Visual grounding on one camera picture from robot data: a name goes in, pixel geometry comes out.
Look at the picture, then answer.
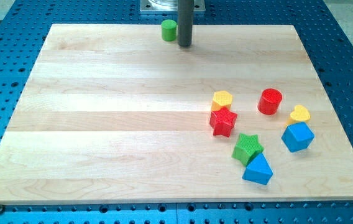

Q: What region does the yellow hexagon block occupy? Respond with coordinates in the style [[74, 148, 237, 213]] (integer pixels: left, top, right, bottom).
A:
[[211, 90, 233, 111]]

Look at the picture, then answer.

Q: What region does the red star block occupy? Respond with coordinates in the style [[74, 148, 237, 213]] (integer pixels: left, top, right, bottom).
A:
[[209, 108, 238, 138]]

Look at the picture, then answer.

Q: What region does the light wooden board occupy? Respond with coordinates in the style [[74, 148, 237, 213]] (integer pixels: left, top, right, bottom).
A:
[[0, 24, 353, 205]]

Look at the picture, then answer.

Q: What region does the green star block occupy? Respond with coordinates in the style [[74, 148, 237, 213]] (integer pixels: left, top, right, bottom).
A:
[[232, 133, 264, 166]]

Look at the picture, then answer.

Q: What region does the green cylinder block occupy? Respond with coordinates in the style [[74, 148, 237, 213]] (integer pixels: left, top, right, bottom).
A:
[[161, 19, 177, 42]]

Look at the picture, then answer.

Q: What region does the red cylinder block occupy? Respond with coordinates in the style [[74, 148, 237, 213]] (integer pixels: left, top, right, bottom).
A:
[[257, 88, 283, 115]]

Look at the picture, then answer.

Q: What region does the blue triangle block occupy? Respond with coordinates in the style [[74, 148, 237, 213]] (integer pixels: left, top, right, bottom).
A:
[[242, 153, 273, 185]]

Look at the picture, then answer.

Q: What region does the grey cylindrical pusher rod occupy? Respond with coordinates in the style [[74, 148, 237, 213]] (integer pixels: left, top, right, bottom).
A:
[[177, 0, 194, 47]]

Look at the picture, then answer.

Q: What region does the yellow heart block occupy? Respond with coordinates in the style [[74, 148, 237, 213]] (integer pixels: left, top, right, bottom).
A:
[[286, 105, 311, 126]]

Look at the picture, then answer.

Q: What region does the blue cube block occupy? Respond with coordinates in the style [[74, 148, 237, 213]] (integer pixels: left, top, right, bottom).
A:
[[281, 122, 315, 152]]

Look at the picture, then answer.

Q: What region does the blue perforated metal table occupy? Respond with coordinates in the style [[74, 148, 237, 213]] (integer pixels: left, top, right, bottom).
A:
[[0, 1, 353, 223]]

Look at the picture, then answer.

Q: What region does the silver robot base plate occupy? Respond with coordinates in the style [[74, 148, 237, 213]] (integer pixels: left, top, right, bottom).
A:
[[139, 0, 206, 14]]

